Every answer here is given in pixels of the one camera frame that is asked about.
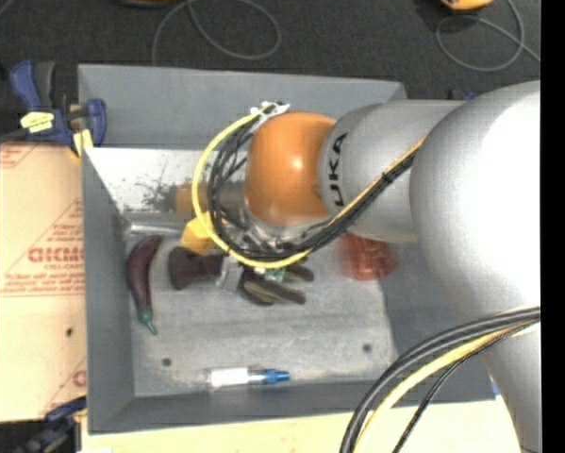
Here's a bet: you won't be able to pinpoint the dark brown sunglasses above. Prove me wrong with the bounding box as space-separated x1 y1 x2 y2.
167 245 315 307

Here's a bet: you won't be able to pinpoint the yellow block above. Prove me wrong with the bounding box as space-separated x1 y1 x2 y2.
180 218 213 256

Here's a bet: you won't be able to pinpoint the grey metal bin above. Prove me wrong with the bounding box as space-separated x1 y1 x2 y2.
76 63 498 434

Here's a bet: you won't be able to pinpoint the purple toy eggplant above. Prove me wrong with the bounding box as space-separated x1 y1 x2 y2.
125 234 164 337

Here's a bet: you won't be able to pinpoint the white and blue marker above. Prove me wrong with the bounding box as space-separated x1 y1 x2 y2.
208 366 291 389

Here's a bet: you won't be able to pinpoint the red ribbed plastic cup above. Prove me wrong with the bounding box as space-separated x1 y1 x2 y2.
337 232 398 281

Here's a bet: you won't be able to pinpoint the brown cardboard board, red print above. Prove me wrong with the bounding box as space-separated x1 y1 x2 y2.
0 141 88 424

